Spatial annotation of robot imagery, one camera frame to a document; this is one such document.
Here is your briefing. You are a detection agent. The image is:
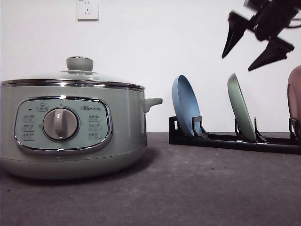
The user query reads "green electric steamer pot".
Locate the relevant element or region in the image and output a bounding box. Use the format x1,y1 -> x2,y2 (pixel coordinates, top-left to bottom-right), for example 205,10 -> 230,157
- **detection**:
0,78 -> 163,180

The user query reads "white wall socket left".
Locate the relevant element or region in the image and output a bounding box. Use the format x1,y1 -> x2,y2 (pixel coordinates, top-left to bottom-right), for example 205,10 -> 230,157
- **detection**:
76,0 -> 99,22

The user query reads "green plate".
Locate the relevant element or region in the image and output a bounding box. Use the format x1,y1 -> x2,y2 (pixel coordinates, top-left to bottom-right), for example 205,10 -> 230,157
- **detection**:
228,74 -> 256,141

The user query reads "black plate rack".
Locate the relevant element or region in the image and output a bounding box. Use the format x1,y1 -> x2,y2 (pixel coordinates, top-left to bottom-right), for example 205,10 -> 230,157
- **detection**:
169,116 -> 301,154

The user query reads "pink plate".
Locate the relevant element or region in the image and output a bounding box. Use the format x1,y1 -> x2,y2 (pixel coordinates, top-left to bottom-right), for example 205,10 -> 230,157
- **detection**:
287,65 -> 301,123

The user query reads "blue plate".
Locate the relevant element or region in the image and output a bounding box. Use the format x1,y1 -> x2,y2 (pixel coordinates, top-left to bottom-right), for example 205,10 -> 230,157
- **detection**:
172,74 -> 201,135

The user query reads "glass steamer lid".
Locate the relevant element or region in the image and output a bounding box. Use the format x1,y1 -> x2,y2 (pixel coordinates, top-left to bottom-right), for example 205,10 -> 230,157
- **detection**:
0,56 -> 145,91

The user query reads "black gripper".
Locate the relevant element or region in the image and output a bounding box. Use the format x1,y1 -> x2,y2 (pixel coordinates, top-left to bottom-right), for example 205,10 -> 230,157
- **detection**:
222,0 -> 301,71

